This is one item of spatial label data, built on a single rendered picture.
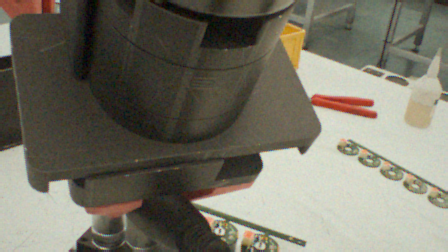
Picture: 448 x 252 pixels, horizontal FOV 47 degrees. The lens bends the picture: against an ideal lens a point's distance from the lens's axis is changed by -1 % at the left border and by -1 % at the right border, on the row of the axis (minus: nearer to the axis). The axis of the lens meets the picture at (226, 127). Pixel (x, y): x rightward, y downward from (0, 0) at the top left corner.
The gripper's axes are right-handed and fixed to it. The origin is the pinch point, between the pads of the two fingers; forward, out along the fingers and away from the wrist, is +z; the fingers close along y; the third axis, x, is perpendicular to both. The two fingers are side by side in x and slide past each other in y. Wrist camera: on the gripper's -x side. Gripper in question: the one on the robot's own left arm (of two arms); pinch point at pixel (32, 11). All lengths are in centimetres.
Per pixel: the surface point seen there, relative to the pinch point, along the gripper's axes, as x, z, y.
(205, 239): -14.6, 5.5, -13.6
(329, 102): -10.1, 22.9, 34.9
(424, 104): -21.4, 24.3, 35.6
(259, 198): -6.6, 22.1, 12.8
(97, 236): 0.9, 16.1, -0.7
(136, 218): -10.2, 7.0, -10.6
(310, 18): 35, 72, 261
